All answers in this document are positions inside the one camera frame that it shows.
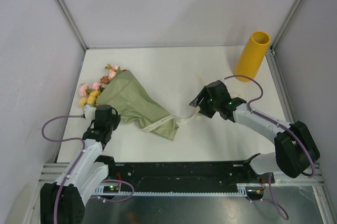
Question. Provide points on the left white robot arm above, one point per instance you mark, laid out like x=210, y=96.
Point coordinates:
x=64, y=200

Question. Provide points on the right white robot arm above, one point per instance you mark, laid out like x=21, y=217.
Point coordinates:
x=294, y=147

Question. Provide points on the cream printed ribbon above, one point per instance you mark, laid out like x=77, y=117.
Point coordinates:
x=177, y=119

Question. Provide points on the white slotted cable duct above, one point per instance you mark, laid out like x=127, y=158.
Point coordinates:
x=103, y=191

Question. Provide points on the green and peach wrapping paper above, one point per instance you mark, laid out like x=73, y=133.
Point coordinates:
x=133, y=103

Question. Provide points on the artificial flower bouquet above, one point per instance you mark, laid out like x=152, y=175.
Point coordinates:
x=89, y=93

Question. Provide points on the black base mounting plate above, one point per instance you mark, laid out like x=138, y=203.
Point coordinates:
x=218, y=176

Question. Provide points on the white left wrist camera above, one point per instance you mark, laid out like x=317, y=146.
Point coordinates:
x=89, y=112

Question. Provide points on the left aluminium corner post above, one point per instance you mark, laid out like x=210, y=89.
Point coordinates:
x=71, y=23

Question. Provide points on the aluminium frame rail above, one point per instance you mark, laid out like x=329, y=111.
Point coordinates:
x=281, y=89

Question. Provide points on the yellow cylindrical vase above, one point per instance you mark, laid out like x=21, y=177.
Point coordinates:
x=252, y=56

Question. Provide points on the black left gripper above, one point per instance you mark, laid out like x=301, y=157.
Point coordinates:
x=116, y=118

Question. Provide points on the aluminium corner post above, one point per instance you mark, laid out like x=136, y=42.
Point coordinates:
x=71, y=23
x=295, y=7

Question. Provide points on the right aluminium corner post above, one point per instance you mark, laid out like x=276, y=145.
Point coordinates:
x=295, y=7

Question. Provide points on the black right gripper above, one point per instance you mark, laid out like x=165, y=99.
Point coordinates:
x=206, y=112

